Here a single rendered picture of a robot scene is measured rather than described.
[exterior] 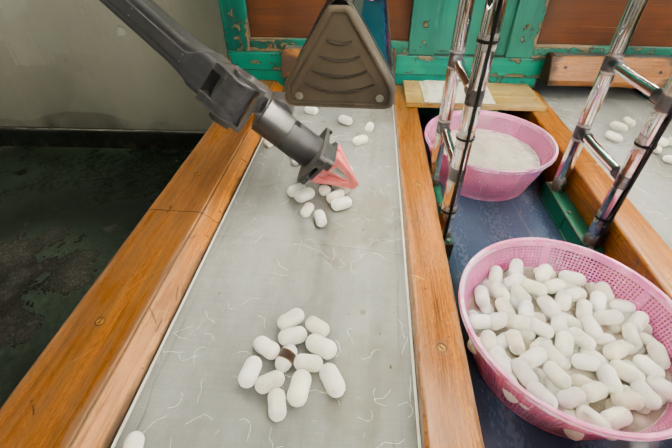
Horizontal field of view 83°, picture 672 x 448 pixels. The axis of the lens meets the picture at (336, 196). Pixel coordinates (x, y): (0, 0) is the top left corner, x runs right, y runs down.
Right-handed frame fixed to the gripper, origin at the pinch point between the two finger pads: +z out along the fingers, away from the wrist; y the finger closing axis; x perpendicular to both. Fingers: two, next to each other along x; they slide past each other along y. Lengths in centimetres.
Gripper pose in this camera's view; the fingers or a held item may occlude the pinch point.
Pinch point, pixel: (352, 183)
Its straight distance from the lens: 67.5
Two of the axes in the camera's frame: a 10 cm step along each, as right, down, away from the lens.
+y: 0.8, -6.0, 8.0
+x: -6.4, 5.8, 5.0
